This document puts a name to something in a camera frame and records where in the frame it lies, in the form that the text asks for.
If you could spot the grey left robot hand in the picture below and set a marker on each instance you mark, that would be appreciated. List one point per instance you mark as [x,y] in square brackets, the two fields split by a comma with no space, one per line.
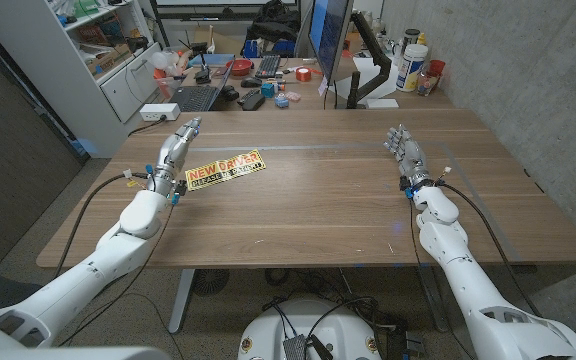
[173,160]

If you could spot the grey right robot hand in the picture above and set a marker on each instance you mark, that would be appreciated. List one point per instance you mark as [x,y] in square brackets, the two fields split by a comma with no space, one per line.
[410,160]

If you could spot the yellow new driver bumper sticker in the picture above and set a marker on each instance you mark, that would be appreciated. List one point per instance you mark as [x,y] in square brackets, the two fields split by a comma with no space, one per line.
[225,170]

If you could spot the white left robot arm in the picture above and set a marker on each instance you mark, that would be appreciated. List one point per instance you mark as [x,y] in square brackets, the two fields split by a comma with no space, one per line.
[68,295]

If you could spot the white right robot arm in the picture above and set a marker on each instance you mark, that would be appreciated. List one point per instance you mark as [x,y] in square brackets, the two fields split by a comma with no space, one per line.
[468,280]

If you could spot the white power strip box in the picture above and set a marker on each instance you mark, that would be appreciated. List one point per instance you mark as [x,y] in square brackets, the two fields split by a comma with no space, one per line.
[158,111]

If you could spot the flat white box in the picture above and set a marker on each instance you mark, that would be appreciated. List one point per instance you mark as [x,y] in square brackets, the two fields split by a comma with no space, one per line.
[382,103]

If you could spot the black laptop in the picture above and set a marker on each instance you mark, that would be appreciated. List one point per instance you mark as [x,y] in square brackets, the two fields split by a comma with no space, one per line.
[193,97]

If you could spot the clear glass jar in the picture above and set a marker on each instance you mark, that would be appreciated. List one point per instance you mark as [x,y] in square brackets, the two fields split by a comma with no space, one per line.
[424,84]

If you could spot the black controller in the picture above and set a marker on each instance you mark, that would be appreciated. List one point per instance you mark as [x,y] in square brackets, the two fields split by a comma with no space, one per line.
[229,93]

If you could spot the black desk stand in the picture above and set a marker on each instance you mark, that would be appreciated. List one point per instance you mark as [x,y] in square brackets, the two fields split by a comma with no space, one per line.
[203,76]

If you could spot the white wipes canister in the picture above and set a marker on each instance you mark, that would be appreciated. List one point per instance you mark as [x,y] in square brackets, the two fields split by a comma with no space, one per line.
[410,67]

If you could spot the white paper sheet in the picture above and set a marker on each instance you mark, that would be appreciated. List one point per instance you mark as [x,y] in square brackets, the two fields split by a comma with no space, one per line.
[368,70]

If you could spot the white plastic bag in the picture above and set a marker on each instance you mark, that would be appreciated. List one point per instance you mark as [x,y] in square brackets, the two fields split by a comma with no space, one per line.
[163,61]

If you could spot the black oblong case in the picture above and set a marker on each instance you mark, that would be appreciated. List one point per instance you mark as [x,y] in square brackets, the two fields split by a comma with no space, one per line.
[254,102]

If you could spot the black computer mouse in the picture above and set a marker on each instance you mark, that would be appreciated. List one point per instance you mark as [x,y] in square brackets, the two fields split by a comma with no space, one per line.
[251,82]

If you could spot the red bowl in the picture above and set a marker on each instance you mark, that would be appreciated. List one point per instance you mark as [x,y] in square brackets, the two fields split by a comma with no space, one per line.
[239,67]

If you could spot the blue cube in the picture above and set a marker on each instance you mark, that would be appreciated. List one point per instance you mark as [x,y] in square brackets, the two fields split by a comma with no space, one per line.
[267,90]

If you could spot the cardboard box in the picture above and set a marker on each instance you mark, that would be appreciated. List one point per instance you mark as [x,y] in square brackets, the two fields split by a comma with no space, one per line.
[110,59]

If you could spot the yellow squeeze bottle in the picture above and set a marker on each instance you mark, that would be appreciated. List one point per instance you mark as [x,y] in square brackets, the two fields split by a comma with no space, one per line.
[422,39]

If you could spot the black lid bottle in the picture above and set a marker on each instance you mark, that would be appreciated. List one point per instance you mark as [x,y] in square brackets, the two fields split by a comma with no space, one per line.
[410,37]

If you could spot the small blue toy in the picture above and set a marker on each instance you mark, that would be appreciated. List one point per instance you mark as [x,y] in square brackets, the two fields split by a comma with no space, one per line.
[281,101]

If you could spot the round black fan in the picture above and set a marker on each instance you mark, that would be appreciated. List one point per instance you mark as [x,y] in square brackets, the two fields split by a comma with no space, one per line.
[210,281]

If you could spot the white shelf cabinet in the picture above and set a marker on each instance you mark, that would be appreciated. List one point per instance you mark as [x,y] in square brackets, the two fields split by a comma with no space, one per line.
[68,85]

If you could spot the small pink item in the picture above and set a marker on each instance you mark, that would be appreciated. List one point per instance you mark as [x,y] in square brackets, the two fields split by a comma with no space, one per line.
[293,96]

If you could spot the black keyboard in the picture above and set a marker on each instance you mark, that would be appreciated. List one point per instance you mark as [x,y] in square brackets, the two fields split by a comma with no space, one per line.
[268,66]

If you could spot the red tape roll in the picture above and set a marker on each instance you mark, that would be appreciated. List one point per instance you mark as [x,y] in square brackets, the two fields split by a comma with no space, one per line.
[303,75]

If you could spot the computer monitor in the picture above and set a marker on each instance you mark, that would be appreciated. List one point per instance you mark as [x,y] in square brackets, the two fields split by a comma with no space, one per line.
[328,35]

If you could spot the blue storage bin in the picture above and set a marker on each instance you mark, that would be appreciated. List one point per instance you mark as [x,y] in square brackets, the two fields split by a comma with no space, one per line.
[283,48]

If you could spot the black backpack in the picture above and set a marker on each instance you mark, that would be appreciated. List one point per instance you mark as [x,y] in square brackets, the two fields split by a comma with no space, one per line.
[273,22]

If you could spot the white robot torso base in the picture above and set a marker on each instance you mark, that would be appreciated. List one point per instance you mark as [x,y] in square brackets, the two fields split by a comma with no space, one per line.
[338,330]

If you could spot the white robot chest cover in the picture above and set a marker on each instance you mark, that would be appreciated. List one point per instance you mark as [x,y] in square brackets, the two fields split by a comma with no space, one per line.
[68,354]

